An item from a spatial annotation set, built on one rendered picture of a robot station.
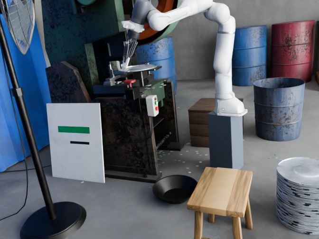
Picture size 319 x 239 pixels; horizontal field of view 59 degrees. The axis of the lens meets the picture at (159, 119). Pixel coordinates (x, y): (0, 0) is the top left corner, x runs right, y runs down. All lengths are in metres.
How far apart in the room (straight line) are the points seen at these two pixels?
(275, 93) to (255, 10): 2.89
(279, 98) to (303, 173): 1.03
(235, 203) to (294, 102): 1.47
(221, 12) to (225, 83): 0.45
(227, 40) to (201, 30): 3.52
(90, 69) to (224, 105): 1.00
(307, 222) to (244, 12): 4.11
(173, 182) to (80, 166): 0.74
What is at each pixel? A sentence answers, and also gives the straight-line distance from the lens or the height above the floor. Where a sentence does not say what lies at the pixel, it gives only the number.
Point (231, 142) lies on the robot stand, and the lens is 1.98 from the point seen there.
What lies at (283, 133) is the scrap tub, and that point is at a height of 0.07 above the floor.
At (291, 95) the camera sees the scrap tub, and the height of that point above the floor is 0.41.
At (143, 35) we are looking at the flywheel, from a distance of 2.49.
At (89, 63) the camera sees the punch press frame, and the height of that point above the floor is 0.87.
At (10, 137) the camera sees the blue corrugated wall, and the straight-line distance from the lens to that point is 2.90.
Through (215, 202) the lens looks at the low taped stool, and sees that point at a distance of 1.28.
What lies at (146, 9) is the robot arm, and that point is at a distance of 1.72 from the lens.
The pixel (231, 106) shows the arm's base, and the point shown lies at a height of 0.51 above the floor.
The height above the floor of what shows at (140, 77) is 0.72.
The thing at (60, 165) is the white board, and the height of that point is 0.10.
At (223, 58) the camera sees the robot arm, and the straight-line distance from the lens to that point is 1.84.
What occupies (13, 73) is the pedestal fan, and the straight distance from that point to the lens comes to 1.63.
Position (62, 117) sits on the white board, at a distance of 2.31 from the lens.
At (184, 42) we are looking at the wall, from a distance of 5.49.
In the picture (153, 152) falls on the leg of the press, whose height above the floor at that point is 0.21.
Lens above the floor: 1.08
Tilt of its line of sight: 19 degrees down
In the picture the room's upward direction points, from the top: 7 degrees counter-clockwise
